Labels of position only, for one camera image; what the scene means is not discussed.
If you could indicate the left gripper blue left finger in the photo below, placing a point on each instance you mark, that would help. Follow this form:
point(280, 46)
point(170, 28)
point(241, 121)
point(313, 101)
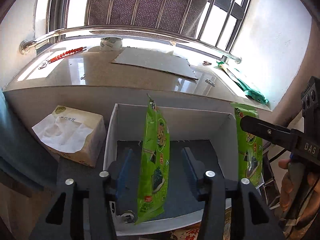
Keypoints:
point(124, 177)

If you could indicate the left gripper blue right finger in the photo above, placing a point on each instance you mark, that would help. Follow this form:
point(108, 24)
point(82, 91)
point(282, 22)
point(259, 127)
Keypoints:
point(194, 170)

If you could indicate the tissue paper pack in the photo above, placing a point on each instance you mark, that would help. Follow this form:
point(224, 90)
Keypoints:
point(73, 134)

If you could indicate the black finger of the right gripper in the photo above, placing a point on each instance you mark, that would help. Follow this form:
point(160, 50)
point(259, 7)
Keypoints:
point(275, 134)

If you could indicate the white cardboard storage box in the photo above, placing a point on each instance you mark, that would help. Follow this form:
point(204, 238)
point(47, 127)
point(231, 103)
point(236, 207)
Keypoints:
point(211, 137)

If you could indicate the green plastic bag on sill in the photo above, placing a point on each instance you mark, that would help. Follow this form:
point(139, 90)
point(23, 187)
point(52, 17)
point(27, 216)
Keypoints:
point(235, 76)

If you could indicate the white tape roll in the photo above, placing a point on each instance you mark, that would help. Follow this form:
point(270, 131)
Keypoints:
point(111, 44)

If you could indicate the grey hanging cloth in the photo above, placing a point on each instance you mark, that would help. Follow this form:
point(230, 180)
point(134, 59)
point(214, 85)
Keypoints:
point(175, 16)

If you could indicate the steel window railing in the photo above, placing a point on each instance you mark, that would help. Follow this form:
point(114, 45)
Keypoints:
point(25, 45)

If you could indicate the grey cardboard sheet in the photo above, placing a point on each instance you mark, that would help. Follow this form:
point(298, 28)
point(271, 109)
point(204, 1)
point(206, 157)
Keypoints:
point(155, 60)

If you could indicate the green seaweed snack bag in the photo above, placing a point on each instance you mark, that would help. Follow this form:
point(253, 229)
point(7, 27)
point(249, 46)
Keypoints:
point(250, 147)
point(154, 165)

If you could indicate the right hand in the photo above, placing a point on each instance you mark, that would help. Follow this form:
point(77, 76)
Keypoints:
point(299, 196)

